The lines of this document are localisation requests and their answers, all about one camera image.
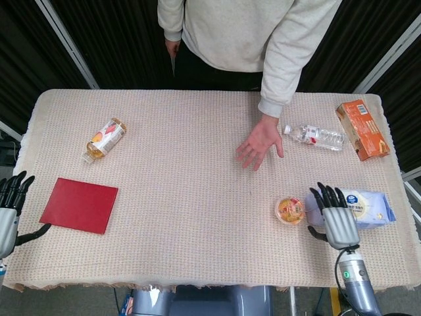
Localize red flat board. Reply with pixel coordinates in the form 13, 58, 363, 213
39, 177, 119, 235

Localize orange carton box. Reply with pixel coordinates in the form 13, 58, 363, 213
335, 99, 391, 162

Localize clear plastic water bottle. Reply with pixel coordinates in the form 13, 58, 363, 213
283, 123, 349, 151

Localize amber juice bottle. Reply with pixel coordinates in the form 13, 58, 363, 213
82, 117, 128, 165

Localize person's right forearm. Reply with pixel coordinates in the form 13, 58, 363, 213
157, 0, 185, 43

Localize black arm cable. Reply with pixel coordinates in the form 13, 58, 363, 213
334, 245, 359, 310

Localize person's left hand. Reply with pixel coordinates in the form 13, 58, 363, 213
235, 114, 285, 172

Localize aluminium frame bar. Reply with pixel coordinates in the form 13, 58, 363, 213
353, 21, 421, 95
35, 0, 100, 90

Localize orange fruit cup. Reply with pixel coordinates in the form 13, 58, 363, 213
275, 196, 307, 226

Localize pale blue plastic bag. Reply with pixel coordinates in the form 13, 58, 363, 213
305, 188, 397, 230

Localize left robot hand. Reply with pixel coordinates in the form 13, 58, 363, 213
0, 170, 52, 261

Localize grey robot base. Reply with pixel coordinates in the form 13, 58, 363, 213
131, 284, 274, 316

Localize person's right hand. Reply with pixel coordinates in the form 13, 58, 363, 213
164, 39, 181, 59

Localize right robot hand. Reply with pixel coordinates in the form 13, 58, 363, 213
307, 182, 360, 250

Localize beige woven tablecloth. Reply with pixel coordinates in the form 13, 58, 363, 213
1, 88, 421, 294

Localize person's left forearm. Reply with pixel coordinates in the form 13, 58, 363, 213
258, 42, 316, 119

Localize black trousers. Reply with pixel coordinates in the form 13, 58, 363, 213
172, 42, 264, 92

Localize white sweater torso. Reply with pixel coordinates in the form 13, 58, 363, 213
157, 0, 343, 73

